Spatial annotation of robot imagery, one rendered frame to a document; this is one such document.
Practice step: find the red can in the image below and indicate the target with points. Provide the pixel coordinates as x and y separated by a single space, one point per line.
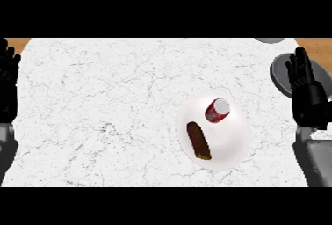
217 110

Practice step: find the grey pan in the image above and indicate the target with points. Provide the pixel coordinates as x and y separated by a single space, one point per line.
280 73

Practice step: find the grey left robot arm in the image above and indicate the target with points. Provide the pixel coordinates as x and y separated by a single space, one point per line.
4 146

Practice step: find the brown bread loaf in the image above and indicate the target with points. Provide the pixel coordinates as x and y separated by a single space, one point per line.
198 141

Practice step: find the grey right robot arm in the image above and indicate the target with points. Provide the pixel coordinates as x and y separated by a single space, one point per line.
316 158

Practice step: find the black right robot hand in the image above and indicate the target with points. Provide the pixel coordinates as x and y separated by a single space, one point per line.
307 96

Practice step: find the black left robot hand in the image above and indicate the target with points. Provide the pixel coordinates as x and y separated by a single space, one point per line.
6 85

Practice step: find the white plate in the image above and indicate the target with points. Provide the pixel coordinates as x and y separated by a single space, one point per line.
212 133

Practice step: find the grey round object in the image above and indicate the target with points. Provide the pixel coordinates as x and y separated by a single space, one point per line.
268 40

